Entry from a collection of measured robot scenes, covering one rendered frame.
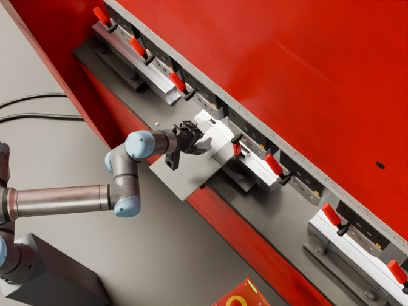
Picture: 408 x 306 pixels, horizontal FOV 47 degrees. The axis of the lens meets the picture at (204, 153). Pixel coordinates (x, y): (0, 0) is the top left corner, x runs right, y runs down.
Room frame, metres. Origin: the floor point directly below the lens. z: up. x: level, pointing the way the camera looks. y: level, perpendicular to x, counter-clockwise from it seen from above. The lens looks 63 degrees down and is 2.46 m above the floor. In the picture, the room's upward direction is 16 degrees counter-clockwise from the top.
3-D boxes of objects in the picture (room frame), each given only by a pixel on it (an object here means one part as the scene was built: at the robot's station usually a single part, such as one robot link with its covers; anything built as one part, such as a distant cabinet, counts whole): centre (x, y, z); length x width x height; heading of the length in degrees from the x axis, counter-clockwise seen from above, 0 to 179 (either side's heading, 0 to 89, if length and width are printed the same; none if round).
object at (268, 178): (0.75, -0.12, 0.92); 0.39 x 0.06 x 0.10; 28
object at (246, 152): (0.78, -0.10, 0.98); 0.20 x 0.03 x 0.03; 28
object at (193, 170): (0.73, 0.04, 1.00); 0.26 x 0.18 x 0.01; 118
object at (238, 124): (0.65, -0.17, 1.26); 0.15 x 0.09 x 0.17; 28
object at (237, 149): (0.64, -0.11, 1.20); 0.04 x 0.02 x 0.10; 118
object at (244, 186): (0.74, -0.06, 0.89); 0.30 x 0.05 x 0.03; 28
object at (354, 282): (0.24, -0.32, 0.89); 0.30 x 0.05 x 0.03; 28
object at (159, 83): (1.29, 0.17, 0.92); 0.50 x 0.06 x 0.10; 28
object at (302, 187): (0.47, -0.26, 1.26); 0.15 x 0.09 x 0.17; 28
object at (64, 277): (0.63, 0.80, 0.39); 0.18 x 0.18 x 0.78; 17
